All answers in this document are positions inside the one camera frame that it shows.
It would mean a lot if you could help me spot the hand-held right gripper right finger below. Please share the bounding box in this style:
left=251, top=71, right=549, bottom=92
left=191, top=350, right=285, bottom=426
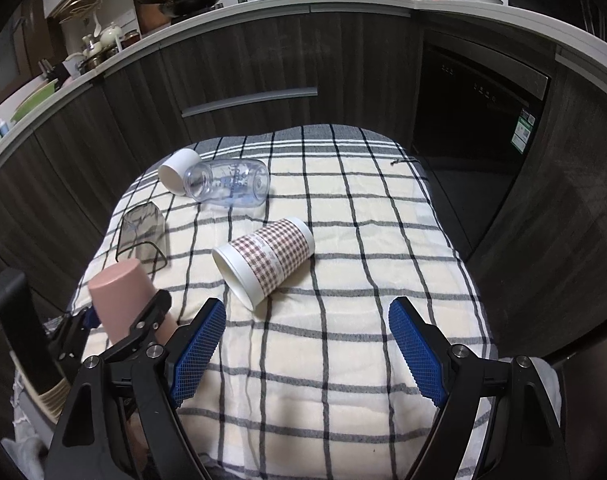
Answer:
left=387, top=296, right=570, bottom=480

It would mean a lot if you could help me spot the clear plastic bottle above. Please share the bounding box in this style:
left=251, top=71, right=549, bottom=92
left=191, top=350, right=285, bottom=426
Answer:
left=183, top=157, right=270, bottom=209

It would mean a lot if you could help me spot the pink cup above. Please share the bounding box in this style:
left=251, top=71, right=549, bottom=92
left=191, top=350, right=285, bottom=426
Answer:
left=87, top=259, right=179, bottom=348

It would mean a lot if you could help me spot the green sticker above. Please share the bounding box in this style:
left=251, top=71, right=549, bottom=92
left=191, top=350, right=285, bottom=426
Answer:
left=514, top=110, right=535, bottom=153

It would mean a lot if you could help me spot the cream checked cloth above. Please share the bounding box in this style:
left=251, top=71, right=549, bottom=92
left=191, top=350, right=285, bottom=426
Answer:
left=48, top=123, right=499, bottom=480

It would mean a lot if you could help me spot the knife block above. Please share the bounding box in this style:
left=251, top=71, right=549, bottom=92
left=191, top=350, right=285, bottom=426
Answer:
left=38, top=58, right=64, bottom=83

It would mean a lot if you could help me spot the wooden cutting board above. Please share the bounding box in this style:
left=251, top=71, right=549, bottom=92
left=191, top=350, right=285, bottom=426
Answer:
left=133, top=0, right=171, bottom=36

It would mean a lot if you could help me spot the dark transparent cup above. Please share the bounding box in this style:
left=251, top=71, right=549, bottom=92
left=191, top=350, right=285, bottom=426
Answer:
left=116, top=201, right=168, bottom=267

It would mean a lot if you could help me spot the grey clothing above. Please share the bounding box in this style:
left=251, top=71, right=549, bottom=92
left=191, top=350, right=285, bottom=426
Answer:
left=2, top=375, right=59, bottom=480

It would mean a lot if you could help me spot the green dish tray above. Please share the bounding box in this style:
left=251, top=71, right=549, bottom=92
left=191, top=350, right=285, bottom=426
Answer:
left=10, top=80, right=59, bottom=123

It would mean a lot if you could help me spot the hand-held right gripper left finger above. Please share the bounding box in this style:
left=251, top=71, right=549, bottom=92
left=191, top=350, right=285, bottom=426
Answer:
left=46, top=297, right=227, bottom=480

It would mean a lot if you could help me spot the steel pot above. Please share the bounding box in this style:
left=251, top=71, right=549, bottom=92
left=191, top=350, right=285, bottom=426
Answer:
left=76, top=52, right=106, bottom=73

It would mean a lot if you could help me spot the white cup with checked sleeve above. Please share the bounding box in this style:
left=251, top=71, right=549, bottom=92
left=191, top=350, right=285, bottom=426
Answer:
left=212, top=217, right=315, bottom=311

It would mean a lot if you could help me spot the dark wood kitchen cabinet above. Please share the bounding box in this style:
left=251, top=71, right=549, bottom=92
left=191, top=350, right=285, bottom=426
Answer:
left=0, top=2, right=607, bottom=361

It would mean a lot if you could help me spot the small white cup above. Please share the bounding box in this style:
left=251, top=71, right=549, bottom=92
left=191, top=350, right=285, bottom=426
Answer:
left=158, top=148, right=204, bottom=196

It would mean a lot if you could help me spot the silver drawer handle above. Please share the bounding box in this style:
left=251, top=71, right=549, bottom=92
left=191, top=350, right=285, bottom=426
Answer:
left=182, top=87, right=318, bottom=119

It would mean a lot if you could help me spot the white teapot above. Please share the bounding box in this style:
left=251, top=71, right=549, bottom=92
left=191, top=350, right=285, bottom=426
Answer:
left=99, top=22, right=123, bottom=47

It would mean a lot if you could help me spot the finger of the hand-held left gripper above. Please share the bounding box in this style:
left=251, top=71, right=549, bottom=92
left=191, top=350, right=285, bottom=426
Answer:
left=46, top=305, right=96, bottom=366
left=103, top=290, right=173, bottom=363

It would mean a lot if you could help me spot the black built-in dishwasher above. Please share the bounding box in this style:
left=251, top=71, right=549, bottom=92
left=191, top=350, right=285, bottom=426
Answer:
left=413, top=42, right=551, bottom=176

